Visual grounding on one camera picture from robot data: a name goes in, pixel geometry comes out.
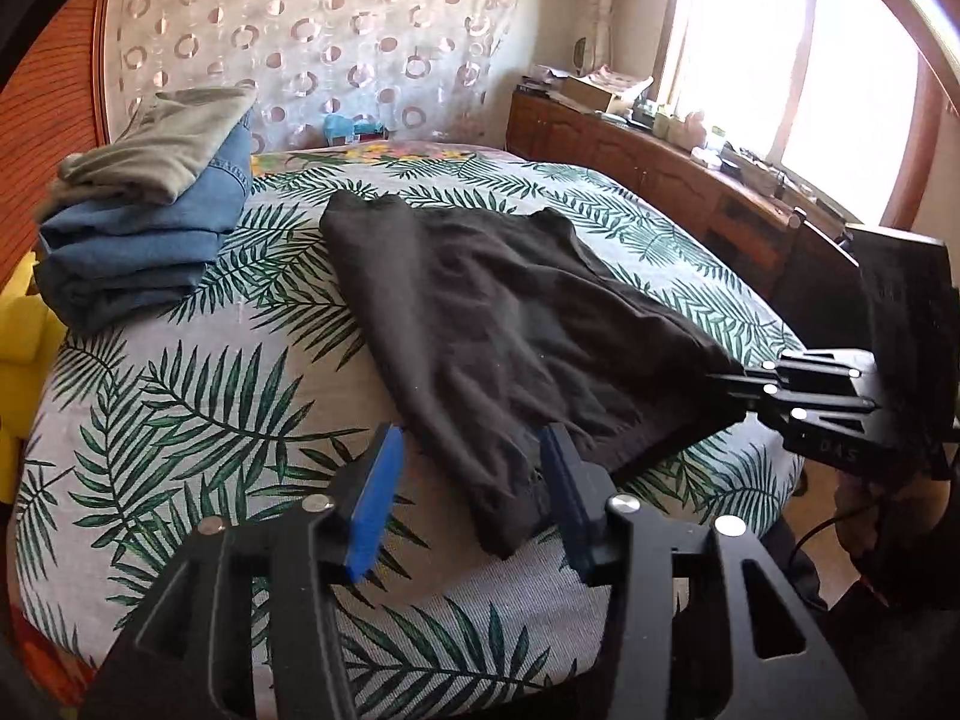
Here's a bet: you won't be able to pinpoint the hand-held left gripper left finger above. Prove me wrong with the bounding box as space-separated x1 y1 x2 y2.
79 422 407 720

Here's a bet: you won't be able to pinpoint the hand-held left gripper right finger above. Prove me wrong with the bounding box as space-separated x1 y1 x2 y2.
538 422 871 720

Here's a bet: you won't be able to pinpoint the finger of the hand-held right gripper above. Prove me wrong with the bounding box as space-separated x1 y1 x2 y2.
709 349 877 395
712 384 880 430

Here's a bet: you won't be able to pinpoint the black pants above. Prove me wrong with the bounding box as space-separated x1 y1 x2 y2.
320 190 751 560

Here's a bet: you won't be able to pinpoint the folded grey-green pants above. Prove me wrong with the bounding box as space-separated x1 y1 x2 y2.
56 85 260 206

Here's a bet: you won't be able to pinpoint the person's right hand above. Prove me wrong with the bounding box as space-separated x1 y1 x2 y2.
834 476 960 597

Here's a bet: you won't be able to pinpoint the leaf-print bed sheet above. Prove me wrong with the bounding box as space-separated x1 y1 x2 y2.
15 141 808 720

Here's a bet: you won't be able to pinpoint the long wooden cabinet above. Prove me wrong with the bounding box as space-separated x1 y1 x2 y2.
506 85 865 332

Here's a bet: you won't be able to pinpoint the window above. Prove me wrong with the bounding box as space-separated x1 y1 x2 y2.
651 0 947 205

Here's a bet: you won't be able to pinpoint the folded blue jeans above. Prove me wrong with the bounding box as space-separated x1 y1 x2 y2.
34 122 253 335

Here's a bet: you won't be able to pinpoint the floral blanket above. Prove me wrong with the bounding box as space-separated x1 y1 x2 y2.
250 137 485 175

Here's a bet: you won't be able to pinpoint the open cardboard box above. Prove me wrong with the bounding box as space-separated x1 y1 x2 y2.
561 73 640 115

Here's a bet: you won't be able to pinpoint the red underblanket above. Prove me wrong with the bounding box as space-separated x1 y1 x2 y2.
0 600 102 713

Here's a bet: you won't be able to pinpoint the blue plastic item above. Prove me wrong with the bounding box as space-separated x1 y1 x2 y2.
322 115 385 145

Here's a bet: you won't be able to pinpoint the patterned window curtain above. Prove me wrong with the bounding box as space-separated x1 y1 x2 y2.
576 0 640 92

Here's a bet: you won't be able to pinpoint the circle-patterned sheer curtain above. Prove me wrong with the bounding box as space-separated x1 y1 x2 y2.
97 0 530 157

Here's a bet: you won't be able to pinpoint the wooden louvered wardrobe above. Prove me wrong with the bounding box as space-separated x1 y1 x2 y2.
0 0 119 293

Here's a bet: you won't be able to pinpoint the black cable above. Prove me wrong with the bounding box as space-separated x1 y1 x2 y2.
793 506 875 567

